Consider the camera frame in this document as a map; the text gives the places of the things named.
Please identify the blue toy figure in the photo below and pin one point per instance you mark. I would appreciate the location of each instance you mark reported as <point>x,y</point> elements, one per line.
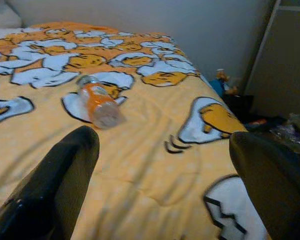
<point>218,85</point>

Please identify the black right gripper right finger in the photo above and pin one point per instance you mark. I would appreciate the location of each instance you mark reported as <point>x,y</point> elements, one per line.
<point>280,195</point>

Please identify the white plush toy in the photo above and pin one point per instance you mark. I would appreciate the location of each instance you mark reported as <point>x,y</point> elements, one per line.
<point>2,12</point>

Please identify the clear bottle with orange label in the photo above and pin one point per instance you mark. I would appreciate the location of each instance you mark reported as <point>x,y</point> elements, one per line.
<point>100,102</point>

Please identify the yellow cartoon egg blanket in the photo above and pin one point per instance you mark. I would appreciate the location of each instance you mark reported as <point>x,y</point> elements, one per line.
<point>152,150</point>

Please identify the white quilted mattress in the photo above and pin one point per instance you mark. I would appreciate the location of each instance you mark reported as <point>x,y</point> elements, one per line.
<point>0,30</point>

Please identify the clear plastic bag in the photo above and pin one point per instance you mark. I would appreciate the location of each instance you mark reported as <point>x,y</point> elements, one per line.
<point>295,127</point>

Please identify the black bag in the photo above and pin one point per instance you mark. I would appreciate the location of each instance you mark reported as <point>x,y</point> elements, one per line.
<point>240,105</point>

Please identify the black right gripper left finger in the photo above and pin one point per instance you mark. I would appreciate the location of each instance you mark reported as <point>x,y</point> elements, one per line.
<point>47,190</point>

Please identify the small orange red item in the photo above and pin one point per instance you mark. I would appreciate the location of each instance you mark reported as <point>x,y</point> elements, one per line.
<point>258,122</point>

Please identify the grey wardrobe door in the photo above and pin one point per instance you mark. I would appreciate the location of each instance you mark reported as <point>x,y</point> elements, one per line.
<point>285,62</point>

